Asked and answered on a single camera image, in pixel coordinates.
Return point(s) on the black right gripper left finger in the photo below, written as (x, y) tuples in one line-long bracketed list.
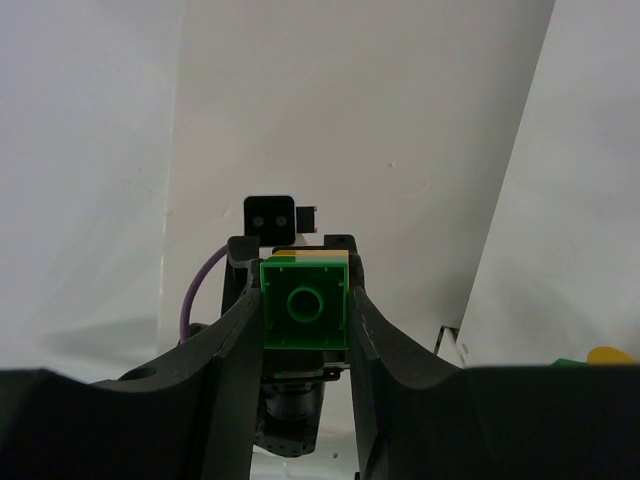
[(188, 414)]

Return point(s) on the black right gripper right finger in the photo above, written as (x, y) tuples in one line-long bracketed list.
[(419, 417)]

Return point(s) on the green square lego brick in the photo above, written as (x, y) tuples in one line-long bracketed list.
[(305, 304)]

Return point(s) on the yellow square lego brick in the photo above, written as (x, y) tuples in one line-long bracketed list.
[(311, 255)]

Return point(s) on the green yellow lego stack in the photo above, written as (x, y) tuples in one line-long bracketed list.
[(599, 356)]

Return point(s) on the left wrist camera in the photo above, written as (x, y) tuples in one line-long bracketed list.
[(277, 215)]

